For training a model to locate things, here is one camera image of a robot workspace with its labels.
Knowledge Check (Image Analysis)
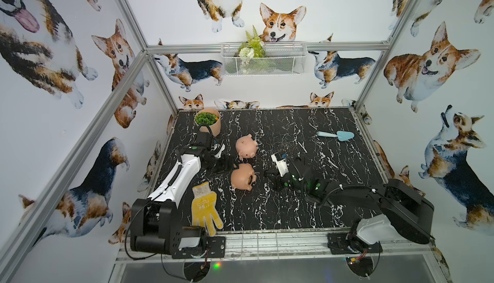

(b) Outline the pink piggy bank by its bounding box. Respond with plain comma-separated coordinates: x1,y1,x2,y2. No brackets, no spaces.
235,134,258,161
230,163,257,191

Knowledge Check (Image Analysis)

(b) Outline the yellow work glove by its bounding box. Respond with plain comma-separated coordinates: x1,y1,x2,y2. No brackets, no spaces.
191,181,223,237

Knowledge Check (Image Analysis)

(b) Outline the pink pot green plant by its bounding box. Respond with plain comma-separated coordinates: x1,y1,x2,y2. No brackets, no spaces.
194,109,221,137

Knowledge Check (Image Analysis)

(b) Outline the green fern plant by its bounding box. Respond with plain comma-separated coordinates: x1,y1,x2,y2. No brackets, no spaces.
237,26,266,72

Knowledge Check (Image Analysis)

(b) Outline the teal silicone spatula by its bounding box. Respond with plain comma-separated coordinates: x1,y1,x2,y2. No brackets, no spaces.
316,131,355,141

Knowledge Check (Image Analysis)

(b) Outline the white wire wall basket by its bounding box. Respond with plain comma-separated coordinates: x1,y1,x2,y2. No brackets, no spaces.
221,43,308,76

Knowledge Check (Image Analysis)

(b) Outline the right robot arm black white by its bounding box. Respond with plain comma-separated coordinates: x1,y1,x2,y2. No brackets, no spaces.
264,153,434,253

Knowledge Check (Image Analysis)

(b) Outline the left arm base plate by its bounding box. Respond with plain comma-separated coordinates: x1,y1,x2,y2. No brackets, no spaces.
172,236,226,259

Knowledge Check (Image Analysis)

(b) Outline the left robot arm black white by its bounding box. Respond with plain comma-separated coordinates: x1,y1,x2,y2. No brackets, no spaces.
125,126,231,259

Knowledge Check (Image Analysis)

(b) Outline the aluminium front rail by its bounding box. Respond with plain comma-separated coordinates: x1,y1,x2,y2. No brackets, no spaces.
114,230,431,264

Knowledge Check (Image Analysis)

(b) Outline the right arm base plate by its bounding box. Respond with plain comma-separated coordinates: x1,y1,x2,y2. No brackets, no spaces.
327,233,383,255

